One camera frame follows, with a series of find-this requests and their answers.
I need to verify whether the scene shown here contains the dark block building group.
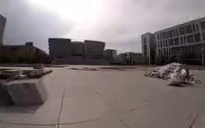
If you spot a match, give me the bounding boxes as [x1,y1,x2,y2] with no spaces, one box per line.
[47,37,118,65]

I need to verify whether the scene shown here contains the grey slab paved plaza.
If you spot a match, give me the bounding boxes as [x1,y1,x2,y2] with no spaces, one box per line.
[0,64,205,128]

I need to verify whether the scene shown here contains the pile of rubble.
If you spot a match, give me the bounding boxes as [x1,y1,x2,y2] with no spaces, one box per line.
[143,62,202,87]

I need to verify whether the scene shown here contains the low dark building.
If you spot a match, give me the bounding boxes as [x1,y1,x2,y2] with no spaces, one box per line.
[0,41,51,65]

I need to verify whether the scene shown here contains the concrete block planter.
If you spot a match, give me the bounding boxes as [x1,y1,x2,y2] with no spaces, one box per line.
[0,68,54,107]

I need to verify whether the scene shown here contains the grey multi-storey building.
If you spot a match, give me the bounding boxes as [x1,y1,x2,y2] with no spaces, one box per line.
[140,13,205,67]

